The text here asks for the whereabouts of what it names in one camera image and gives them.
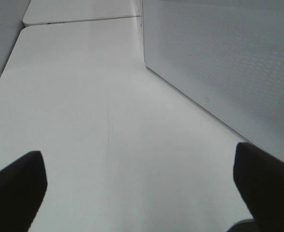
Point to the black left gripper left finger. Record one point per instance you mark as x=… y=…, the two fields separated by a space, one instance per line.
x=23 y=185

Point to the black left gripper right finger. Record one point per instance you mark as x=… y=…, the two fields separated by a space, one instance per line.
x=259 y=178

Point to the white microwave door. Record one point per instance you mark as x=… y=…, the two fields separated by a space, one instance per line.
x=226 y=55

